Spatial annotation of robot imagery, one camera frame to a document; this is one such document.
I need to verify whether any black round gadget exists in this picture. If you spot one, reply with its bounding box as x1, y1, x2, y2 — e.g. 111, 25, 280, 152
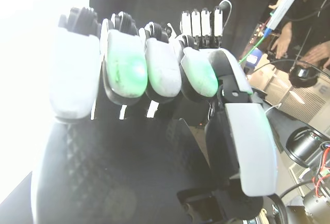
288, 65, 319, 89

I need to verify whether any grey adapter box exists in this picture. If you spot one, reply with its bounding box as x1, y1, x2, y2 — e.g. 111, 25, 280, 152
266, 0, 296, 30

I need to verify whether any person in black clothing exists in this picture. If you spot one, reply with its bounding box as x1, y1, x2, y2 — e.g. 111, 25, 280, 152
280, 0, 330, 46

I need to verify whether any bare person hand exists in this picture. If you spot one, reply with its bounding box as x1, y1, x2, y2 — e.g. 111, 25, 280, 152
303, 41, 330, 67
272, 22, 294, 58

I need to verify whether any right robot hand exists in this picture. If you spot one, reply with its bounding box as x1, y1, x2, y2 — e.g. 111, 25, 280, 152
30, 6, 281, 224

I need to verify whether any brown cardboard box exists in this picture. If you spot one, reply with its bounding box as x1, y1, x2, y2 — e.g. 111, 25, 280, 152
246, 54, 293, 92

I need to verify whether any blue container white label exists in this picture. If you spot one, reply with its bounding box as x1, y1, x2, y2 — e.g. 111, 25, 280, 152
244, 48, 264, 73

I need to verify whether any green cable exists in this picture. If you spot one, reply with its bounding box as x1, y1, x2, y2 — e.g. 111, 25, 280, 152
238, 32, 270, 65

